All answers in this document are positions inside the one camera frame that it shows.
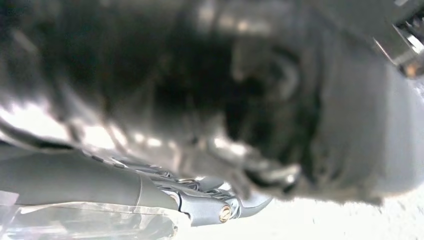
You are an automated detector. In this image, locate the stamped sheet metal plate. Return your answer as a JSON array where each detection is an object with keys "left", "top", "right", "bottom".
[{"left": 0, "top": 0, "right": 424, "bottom": 205}]

